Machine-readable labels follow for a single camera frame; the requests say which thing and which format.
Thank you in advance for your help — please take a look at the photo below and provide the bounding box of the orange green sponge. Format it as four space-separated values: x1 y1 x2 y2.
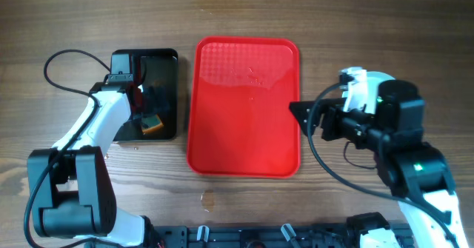
140 114 164 135

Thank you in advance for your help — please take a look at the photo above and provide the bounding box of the white plate top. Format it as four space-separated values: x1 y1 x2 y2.
340 67 395 95

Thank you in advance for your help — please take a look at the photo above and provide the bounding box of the black rectangular water basin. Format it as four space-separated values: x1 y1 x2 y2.
113 48 178 141

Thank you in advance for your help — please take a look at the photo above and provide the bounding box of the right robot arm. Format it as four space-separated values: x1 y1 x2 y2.
289 80 468 247

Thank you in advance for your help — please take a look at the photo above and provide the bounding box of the red plastic tray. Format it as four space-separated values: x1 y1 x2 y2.
187 36 301 178

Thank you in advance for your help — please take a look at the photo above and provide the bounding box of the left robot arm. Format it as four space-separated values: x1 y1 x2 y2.
24 50 158 247

